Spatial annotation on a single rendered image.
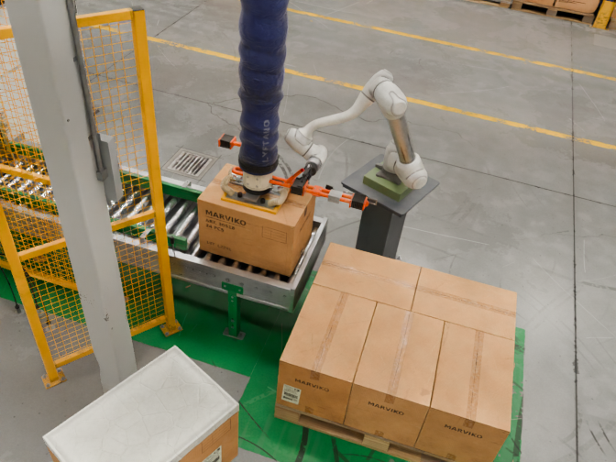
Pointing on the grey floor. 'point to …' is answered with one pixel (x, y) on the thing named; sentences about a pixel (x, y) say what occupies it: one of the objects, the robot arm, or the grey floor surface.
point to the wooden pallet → (356, 435)
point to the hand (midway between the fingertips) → (301, 186)
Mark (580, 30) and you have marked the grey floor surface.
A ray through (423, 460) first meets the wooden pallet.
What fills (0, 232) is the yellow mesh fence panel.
